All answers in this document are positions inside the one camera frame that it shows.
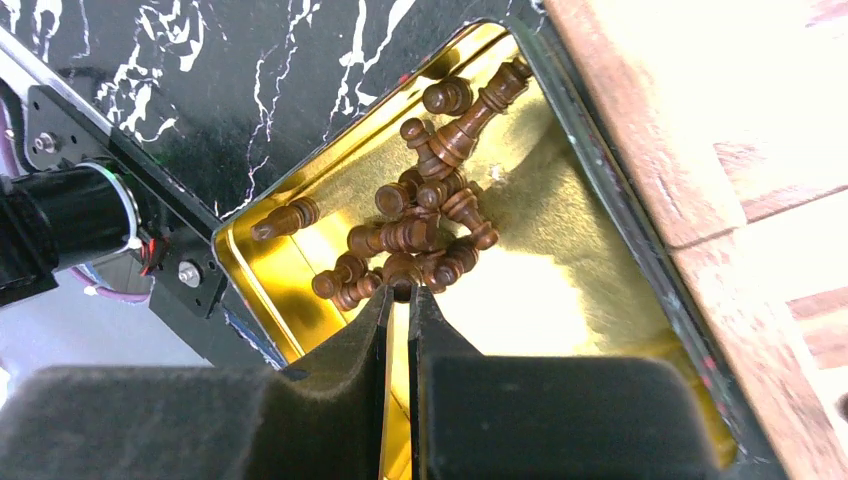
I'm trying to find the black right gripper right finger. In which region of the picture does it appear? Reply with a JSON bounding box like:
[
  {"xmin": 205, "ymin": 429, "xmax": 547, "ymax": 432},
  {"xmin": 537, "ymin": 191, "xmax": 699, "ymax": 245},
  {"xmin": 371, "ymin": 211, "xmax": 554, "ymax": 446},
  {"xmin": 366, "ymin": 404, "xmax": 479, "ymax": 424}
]
[{"xmin": 408, "ymin": 287, "xmax": 720, "ymax": 479}]

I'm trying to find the gold tin with dark pieces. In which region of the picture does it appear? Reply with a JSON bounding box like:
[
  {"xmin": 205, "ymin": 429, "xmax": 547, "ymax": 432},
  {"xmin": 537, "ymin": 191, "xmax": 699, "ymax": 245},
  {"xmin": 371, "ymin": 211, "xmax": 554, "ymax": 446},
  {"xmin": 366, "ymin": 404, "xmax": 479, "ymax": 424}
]
[{"xmin": 214, "ymin": 23, "xmax": 737, "ymax": 466}]

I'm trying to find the wooden folding chess board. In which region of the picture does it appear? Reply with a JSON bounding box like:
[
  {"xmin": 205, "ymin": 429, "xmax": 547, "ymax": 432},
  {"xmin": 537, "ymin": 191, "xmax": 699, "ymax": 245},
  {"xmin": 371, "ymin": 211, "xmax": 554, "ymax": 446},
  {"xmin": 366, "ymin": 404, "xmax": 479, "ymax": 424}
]
[{"xmin": 545, "ymin": 1, "xmax": 847, "ymax": 479}]

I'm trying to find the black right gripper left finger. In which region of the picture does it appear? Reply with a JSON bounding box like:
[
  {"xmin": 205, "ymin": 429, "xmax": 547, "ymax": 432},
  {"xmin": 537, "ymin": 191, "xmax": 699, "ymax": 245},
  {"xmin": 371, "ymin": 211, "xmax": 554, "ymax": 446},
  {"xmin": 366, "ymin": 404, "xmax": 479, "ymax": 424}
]
[{"xmin": 1, "ymin": 287, "xmax": 393, "ymax": 479}]

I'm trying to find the dark chess king piece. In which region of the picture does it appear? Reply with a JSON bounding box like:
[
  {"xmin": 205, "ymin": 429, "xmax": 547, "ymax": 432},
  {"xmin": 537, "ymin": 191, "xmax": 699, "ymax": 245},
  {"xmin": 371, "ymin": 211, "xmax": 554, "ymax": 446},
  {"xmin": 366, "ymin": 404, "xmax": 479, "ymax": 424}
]
[{"xmin": 428, "ymin": 57, "xmax": 533, "ymax": 168}]

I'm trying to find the pile of dark chess pieces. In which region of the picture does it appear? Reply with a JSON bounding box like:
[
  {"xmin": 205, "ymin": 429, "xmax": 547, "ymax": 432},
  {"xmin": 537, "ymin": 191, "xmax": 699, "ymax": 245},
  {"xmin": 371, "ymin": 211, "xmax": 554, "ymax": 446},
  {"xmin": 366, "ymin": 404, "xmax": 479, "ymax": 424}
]
[{"xmin": 250, "ymin": 76, "xmax": 501, "ymax": 313}]

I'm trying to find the dark pawn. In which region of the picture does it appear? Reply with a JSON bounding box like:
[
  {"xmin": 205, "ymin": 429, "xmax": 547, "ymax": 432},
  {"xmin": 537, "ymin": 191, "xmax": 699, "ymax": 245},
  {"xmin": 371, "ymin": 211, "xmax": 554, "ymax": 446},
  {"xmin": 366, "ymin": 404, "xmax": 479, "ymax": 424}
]
[{"xmin": 383, "ymin": 253, "xmax": 423, "ymax": 303}]

